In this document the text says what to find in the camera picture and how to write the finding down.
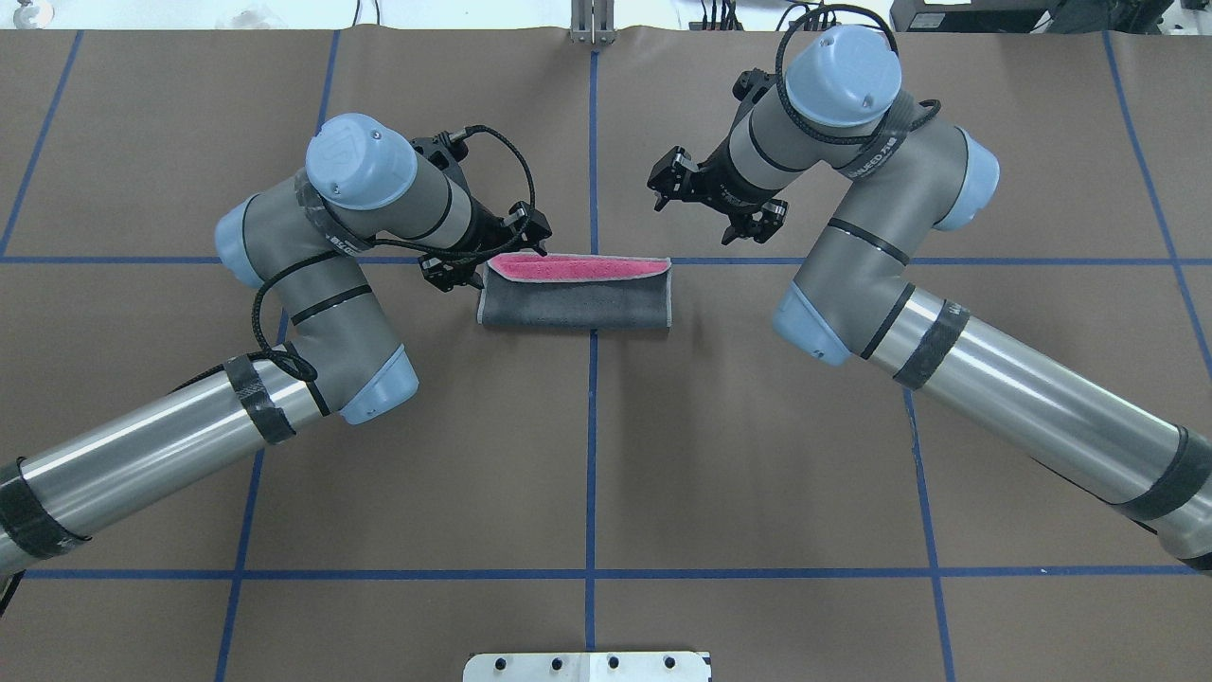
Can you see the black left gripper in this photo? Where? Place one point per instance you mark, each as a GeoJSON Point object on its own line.
{"type": "Point", "coordinates": [484, 233]}

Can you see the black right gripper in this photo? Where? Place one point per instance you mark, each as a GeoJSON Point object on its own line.
{"type": "Point", "coordinates": [727, 187]}

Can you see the pink grey microfibre towel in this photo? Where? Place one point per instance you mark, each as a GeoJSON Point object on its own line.
{"type": "Point", "coordinates": [576, 291]}

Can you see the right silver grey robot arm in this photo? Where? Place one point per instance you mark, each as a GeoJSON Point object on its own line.
{"type": "Point", "coordinates": [841, 103]}

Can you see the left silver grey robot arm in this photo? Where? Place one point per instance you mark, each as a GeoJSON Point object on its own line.
{"type": "Point", "coordinates": [324, 343]}

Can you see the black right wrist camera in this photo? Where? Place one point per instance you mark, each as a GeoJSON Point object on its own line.
{"type": "Point", "coordinates": [748, 89]}

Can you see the aluminium frame post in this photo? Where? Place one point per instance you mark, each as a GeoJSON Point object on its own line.
{"type": "Point", "coordinates": [592, 22]}

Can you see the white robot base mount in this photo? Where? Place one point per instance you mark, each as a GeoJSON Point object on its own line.
{"type": "Point", "coordinates": [590, 666]}

